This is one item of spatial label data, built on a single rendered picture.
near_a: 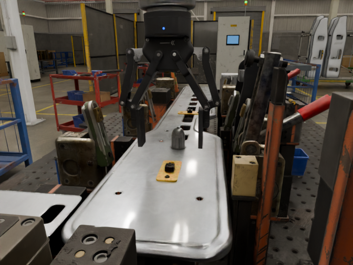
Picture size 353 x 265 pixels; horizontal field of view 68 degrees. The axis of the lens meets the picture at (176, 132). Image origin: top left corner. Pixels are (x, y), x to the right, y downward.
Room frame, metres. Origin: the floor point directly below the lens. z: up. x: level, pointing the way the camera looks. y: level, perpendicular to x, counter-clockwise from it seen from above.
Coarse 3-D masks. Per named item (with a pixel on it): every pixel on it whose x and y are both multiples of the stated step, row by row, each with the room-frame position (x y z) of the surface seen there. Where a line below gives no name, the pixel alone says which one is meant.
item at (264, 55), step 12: (252, 60) 0.42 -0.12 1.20; (264, 60) 0.42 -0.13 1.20; (276, 60) 0.41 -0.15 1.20; (264, 72) 0.41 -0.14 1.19; (264, 84) 0.41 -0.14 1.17; (252, 96) 0.44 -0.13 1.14; (264, 96) 0.41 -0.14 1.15; (252, 108) 0.42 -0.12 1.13; (264, 108) 0.41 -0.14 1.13; (252, 120) 0.42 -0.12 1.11; (252, 132) 0.42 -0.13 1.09; (240, 144) 0.45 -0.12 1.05
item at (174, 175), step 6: (168, 162) 0.48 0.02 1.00; (174, 162) 0.48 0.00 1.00; (180, 162) 0.48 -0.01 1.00; (162, 168) 0.46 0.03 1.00; (168, 168) 0.44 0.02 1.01; (174, 168) 0.46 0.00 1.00; (180, 168) 0.46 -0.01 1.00; (162, 174) 0.43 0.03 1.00; (168, 174) 0.43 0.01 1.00; (174, 174) 0.43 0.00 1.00; (162, 180) 0.41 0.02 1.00; (168, 180) 0.41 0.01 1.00; (174, 180) 0.41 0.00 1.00
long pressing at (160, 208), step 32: (192, 96) 1.27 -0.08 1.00; (160, 128) 0.73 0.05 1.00; (192, 128) 0.73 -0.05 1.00; (128, 160) 0.50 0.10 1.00; (160, 160) 0.50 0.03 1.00; (192, 160) 0.50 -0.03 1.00; (224, 160) 0.50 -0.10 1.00; (96, 192) 0.38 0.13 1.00; (128, 192) 0.37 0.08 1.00; (160, 192) 0.37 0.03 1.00; (192, 192) 0.37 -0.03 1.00; (224, 192) 0.37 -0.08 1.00; (96, 224) 0.29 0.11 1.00; (128, 224) 0.29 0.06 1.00; (160, 224) 0.29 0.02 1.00; (192, 224) 0.29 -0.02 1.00; (224, 224) 0.29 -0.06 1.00; (160, 256) 0.25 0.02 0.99; (192, 256) 0.24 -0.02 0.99; (224, 256) 0.25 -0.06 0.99
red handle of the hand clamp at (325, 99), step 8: (328, 96) 0.41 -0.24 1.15; (312, 104) 0.42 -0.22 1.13; (320, 104) 0.41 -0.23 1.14; (328, 104) 0.41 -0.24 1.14; (304, 112) 0.41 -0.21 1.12; (312, 112) 0.41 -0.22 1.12; (320, 112) 0.41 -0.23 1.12; (288, 120) 0.42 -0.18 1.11; (296, 120) 0.42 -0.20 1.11; (304, 120) 0.41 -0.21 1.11; (264, 136) 0.42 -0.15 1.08
